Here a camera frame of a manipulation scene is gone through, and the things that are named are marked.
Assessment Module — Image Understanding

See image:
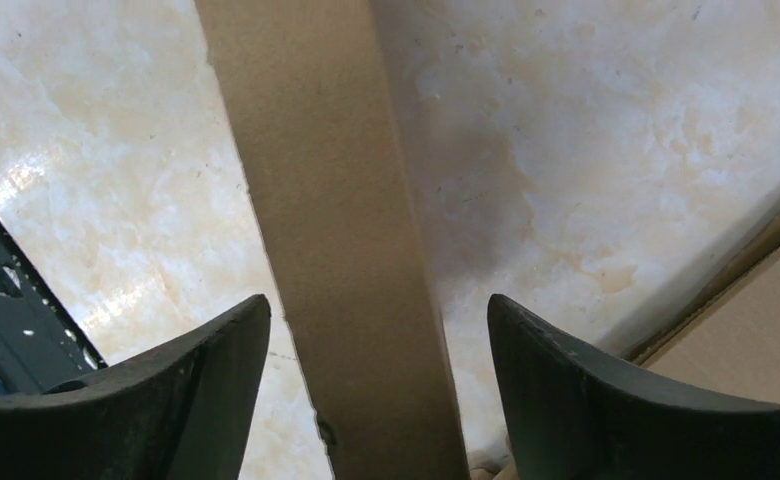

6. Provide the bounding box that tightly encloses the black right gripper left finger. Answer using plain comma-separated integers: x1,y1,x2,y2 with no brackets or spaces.
0,295,271,479

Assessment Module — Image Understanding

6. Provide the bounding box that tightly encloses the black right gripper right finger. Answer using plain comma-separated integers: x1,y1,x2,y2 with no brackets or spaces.
487,294,780,479

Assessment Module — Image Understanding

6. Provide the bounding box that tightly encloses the cardboard box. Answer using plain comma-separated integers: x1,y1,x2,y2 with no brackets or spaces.
196,1,469,479

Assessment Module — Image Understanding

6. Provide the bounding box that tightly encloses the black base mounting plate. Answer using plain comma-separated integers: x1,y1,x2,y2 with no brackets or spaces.
0,221,107,396

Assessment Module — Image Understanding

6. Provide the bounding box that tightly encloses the cardboard sheet pile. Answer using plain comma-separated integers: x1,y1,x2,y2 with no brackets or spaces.
634,209,780,404

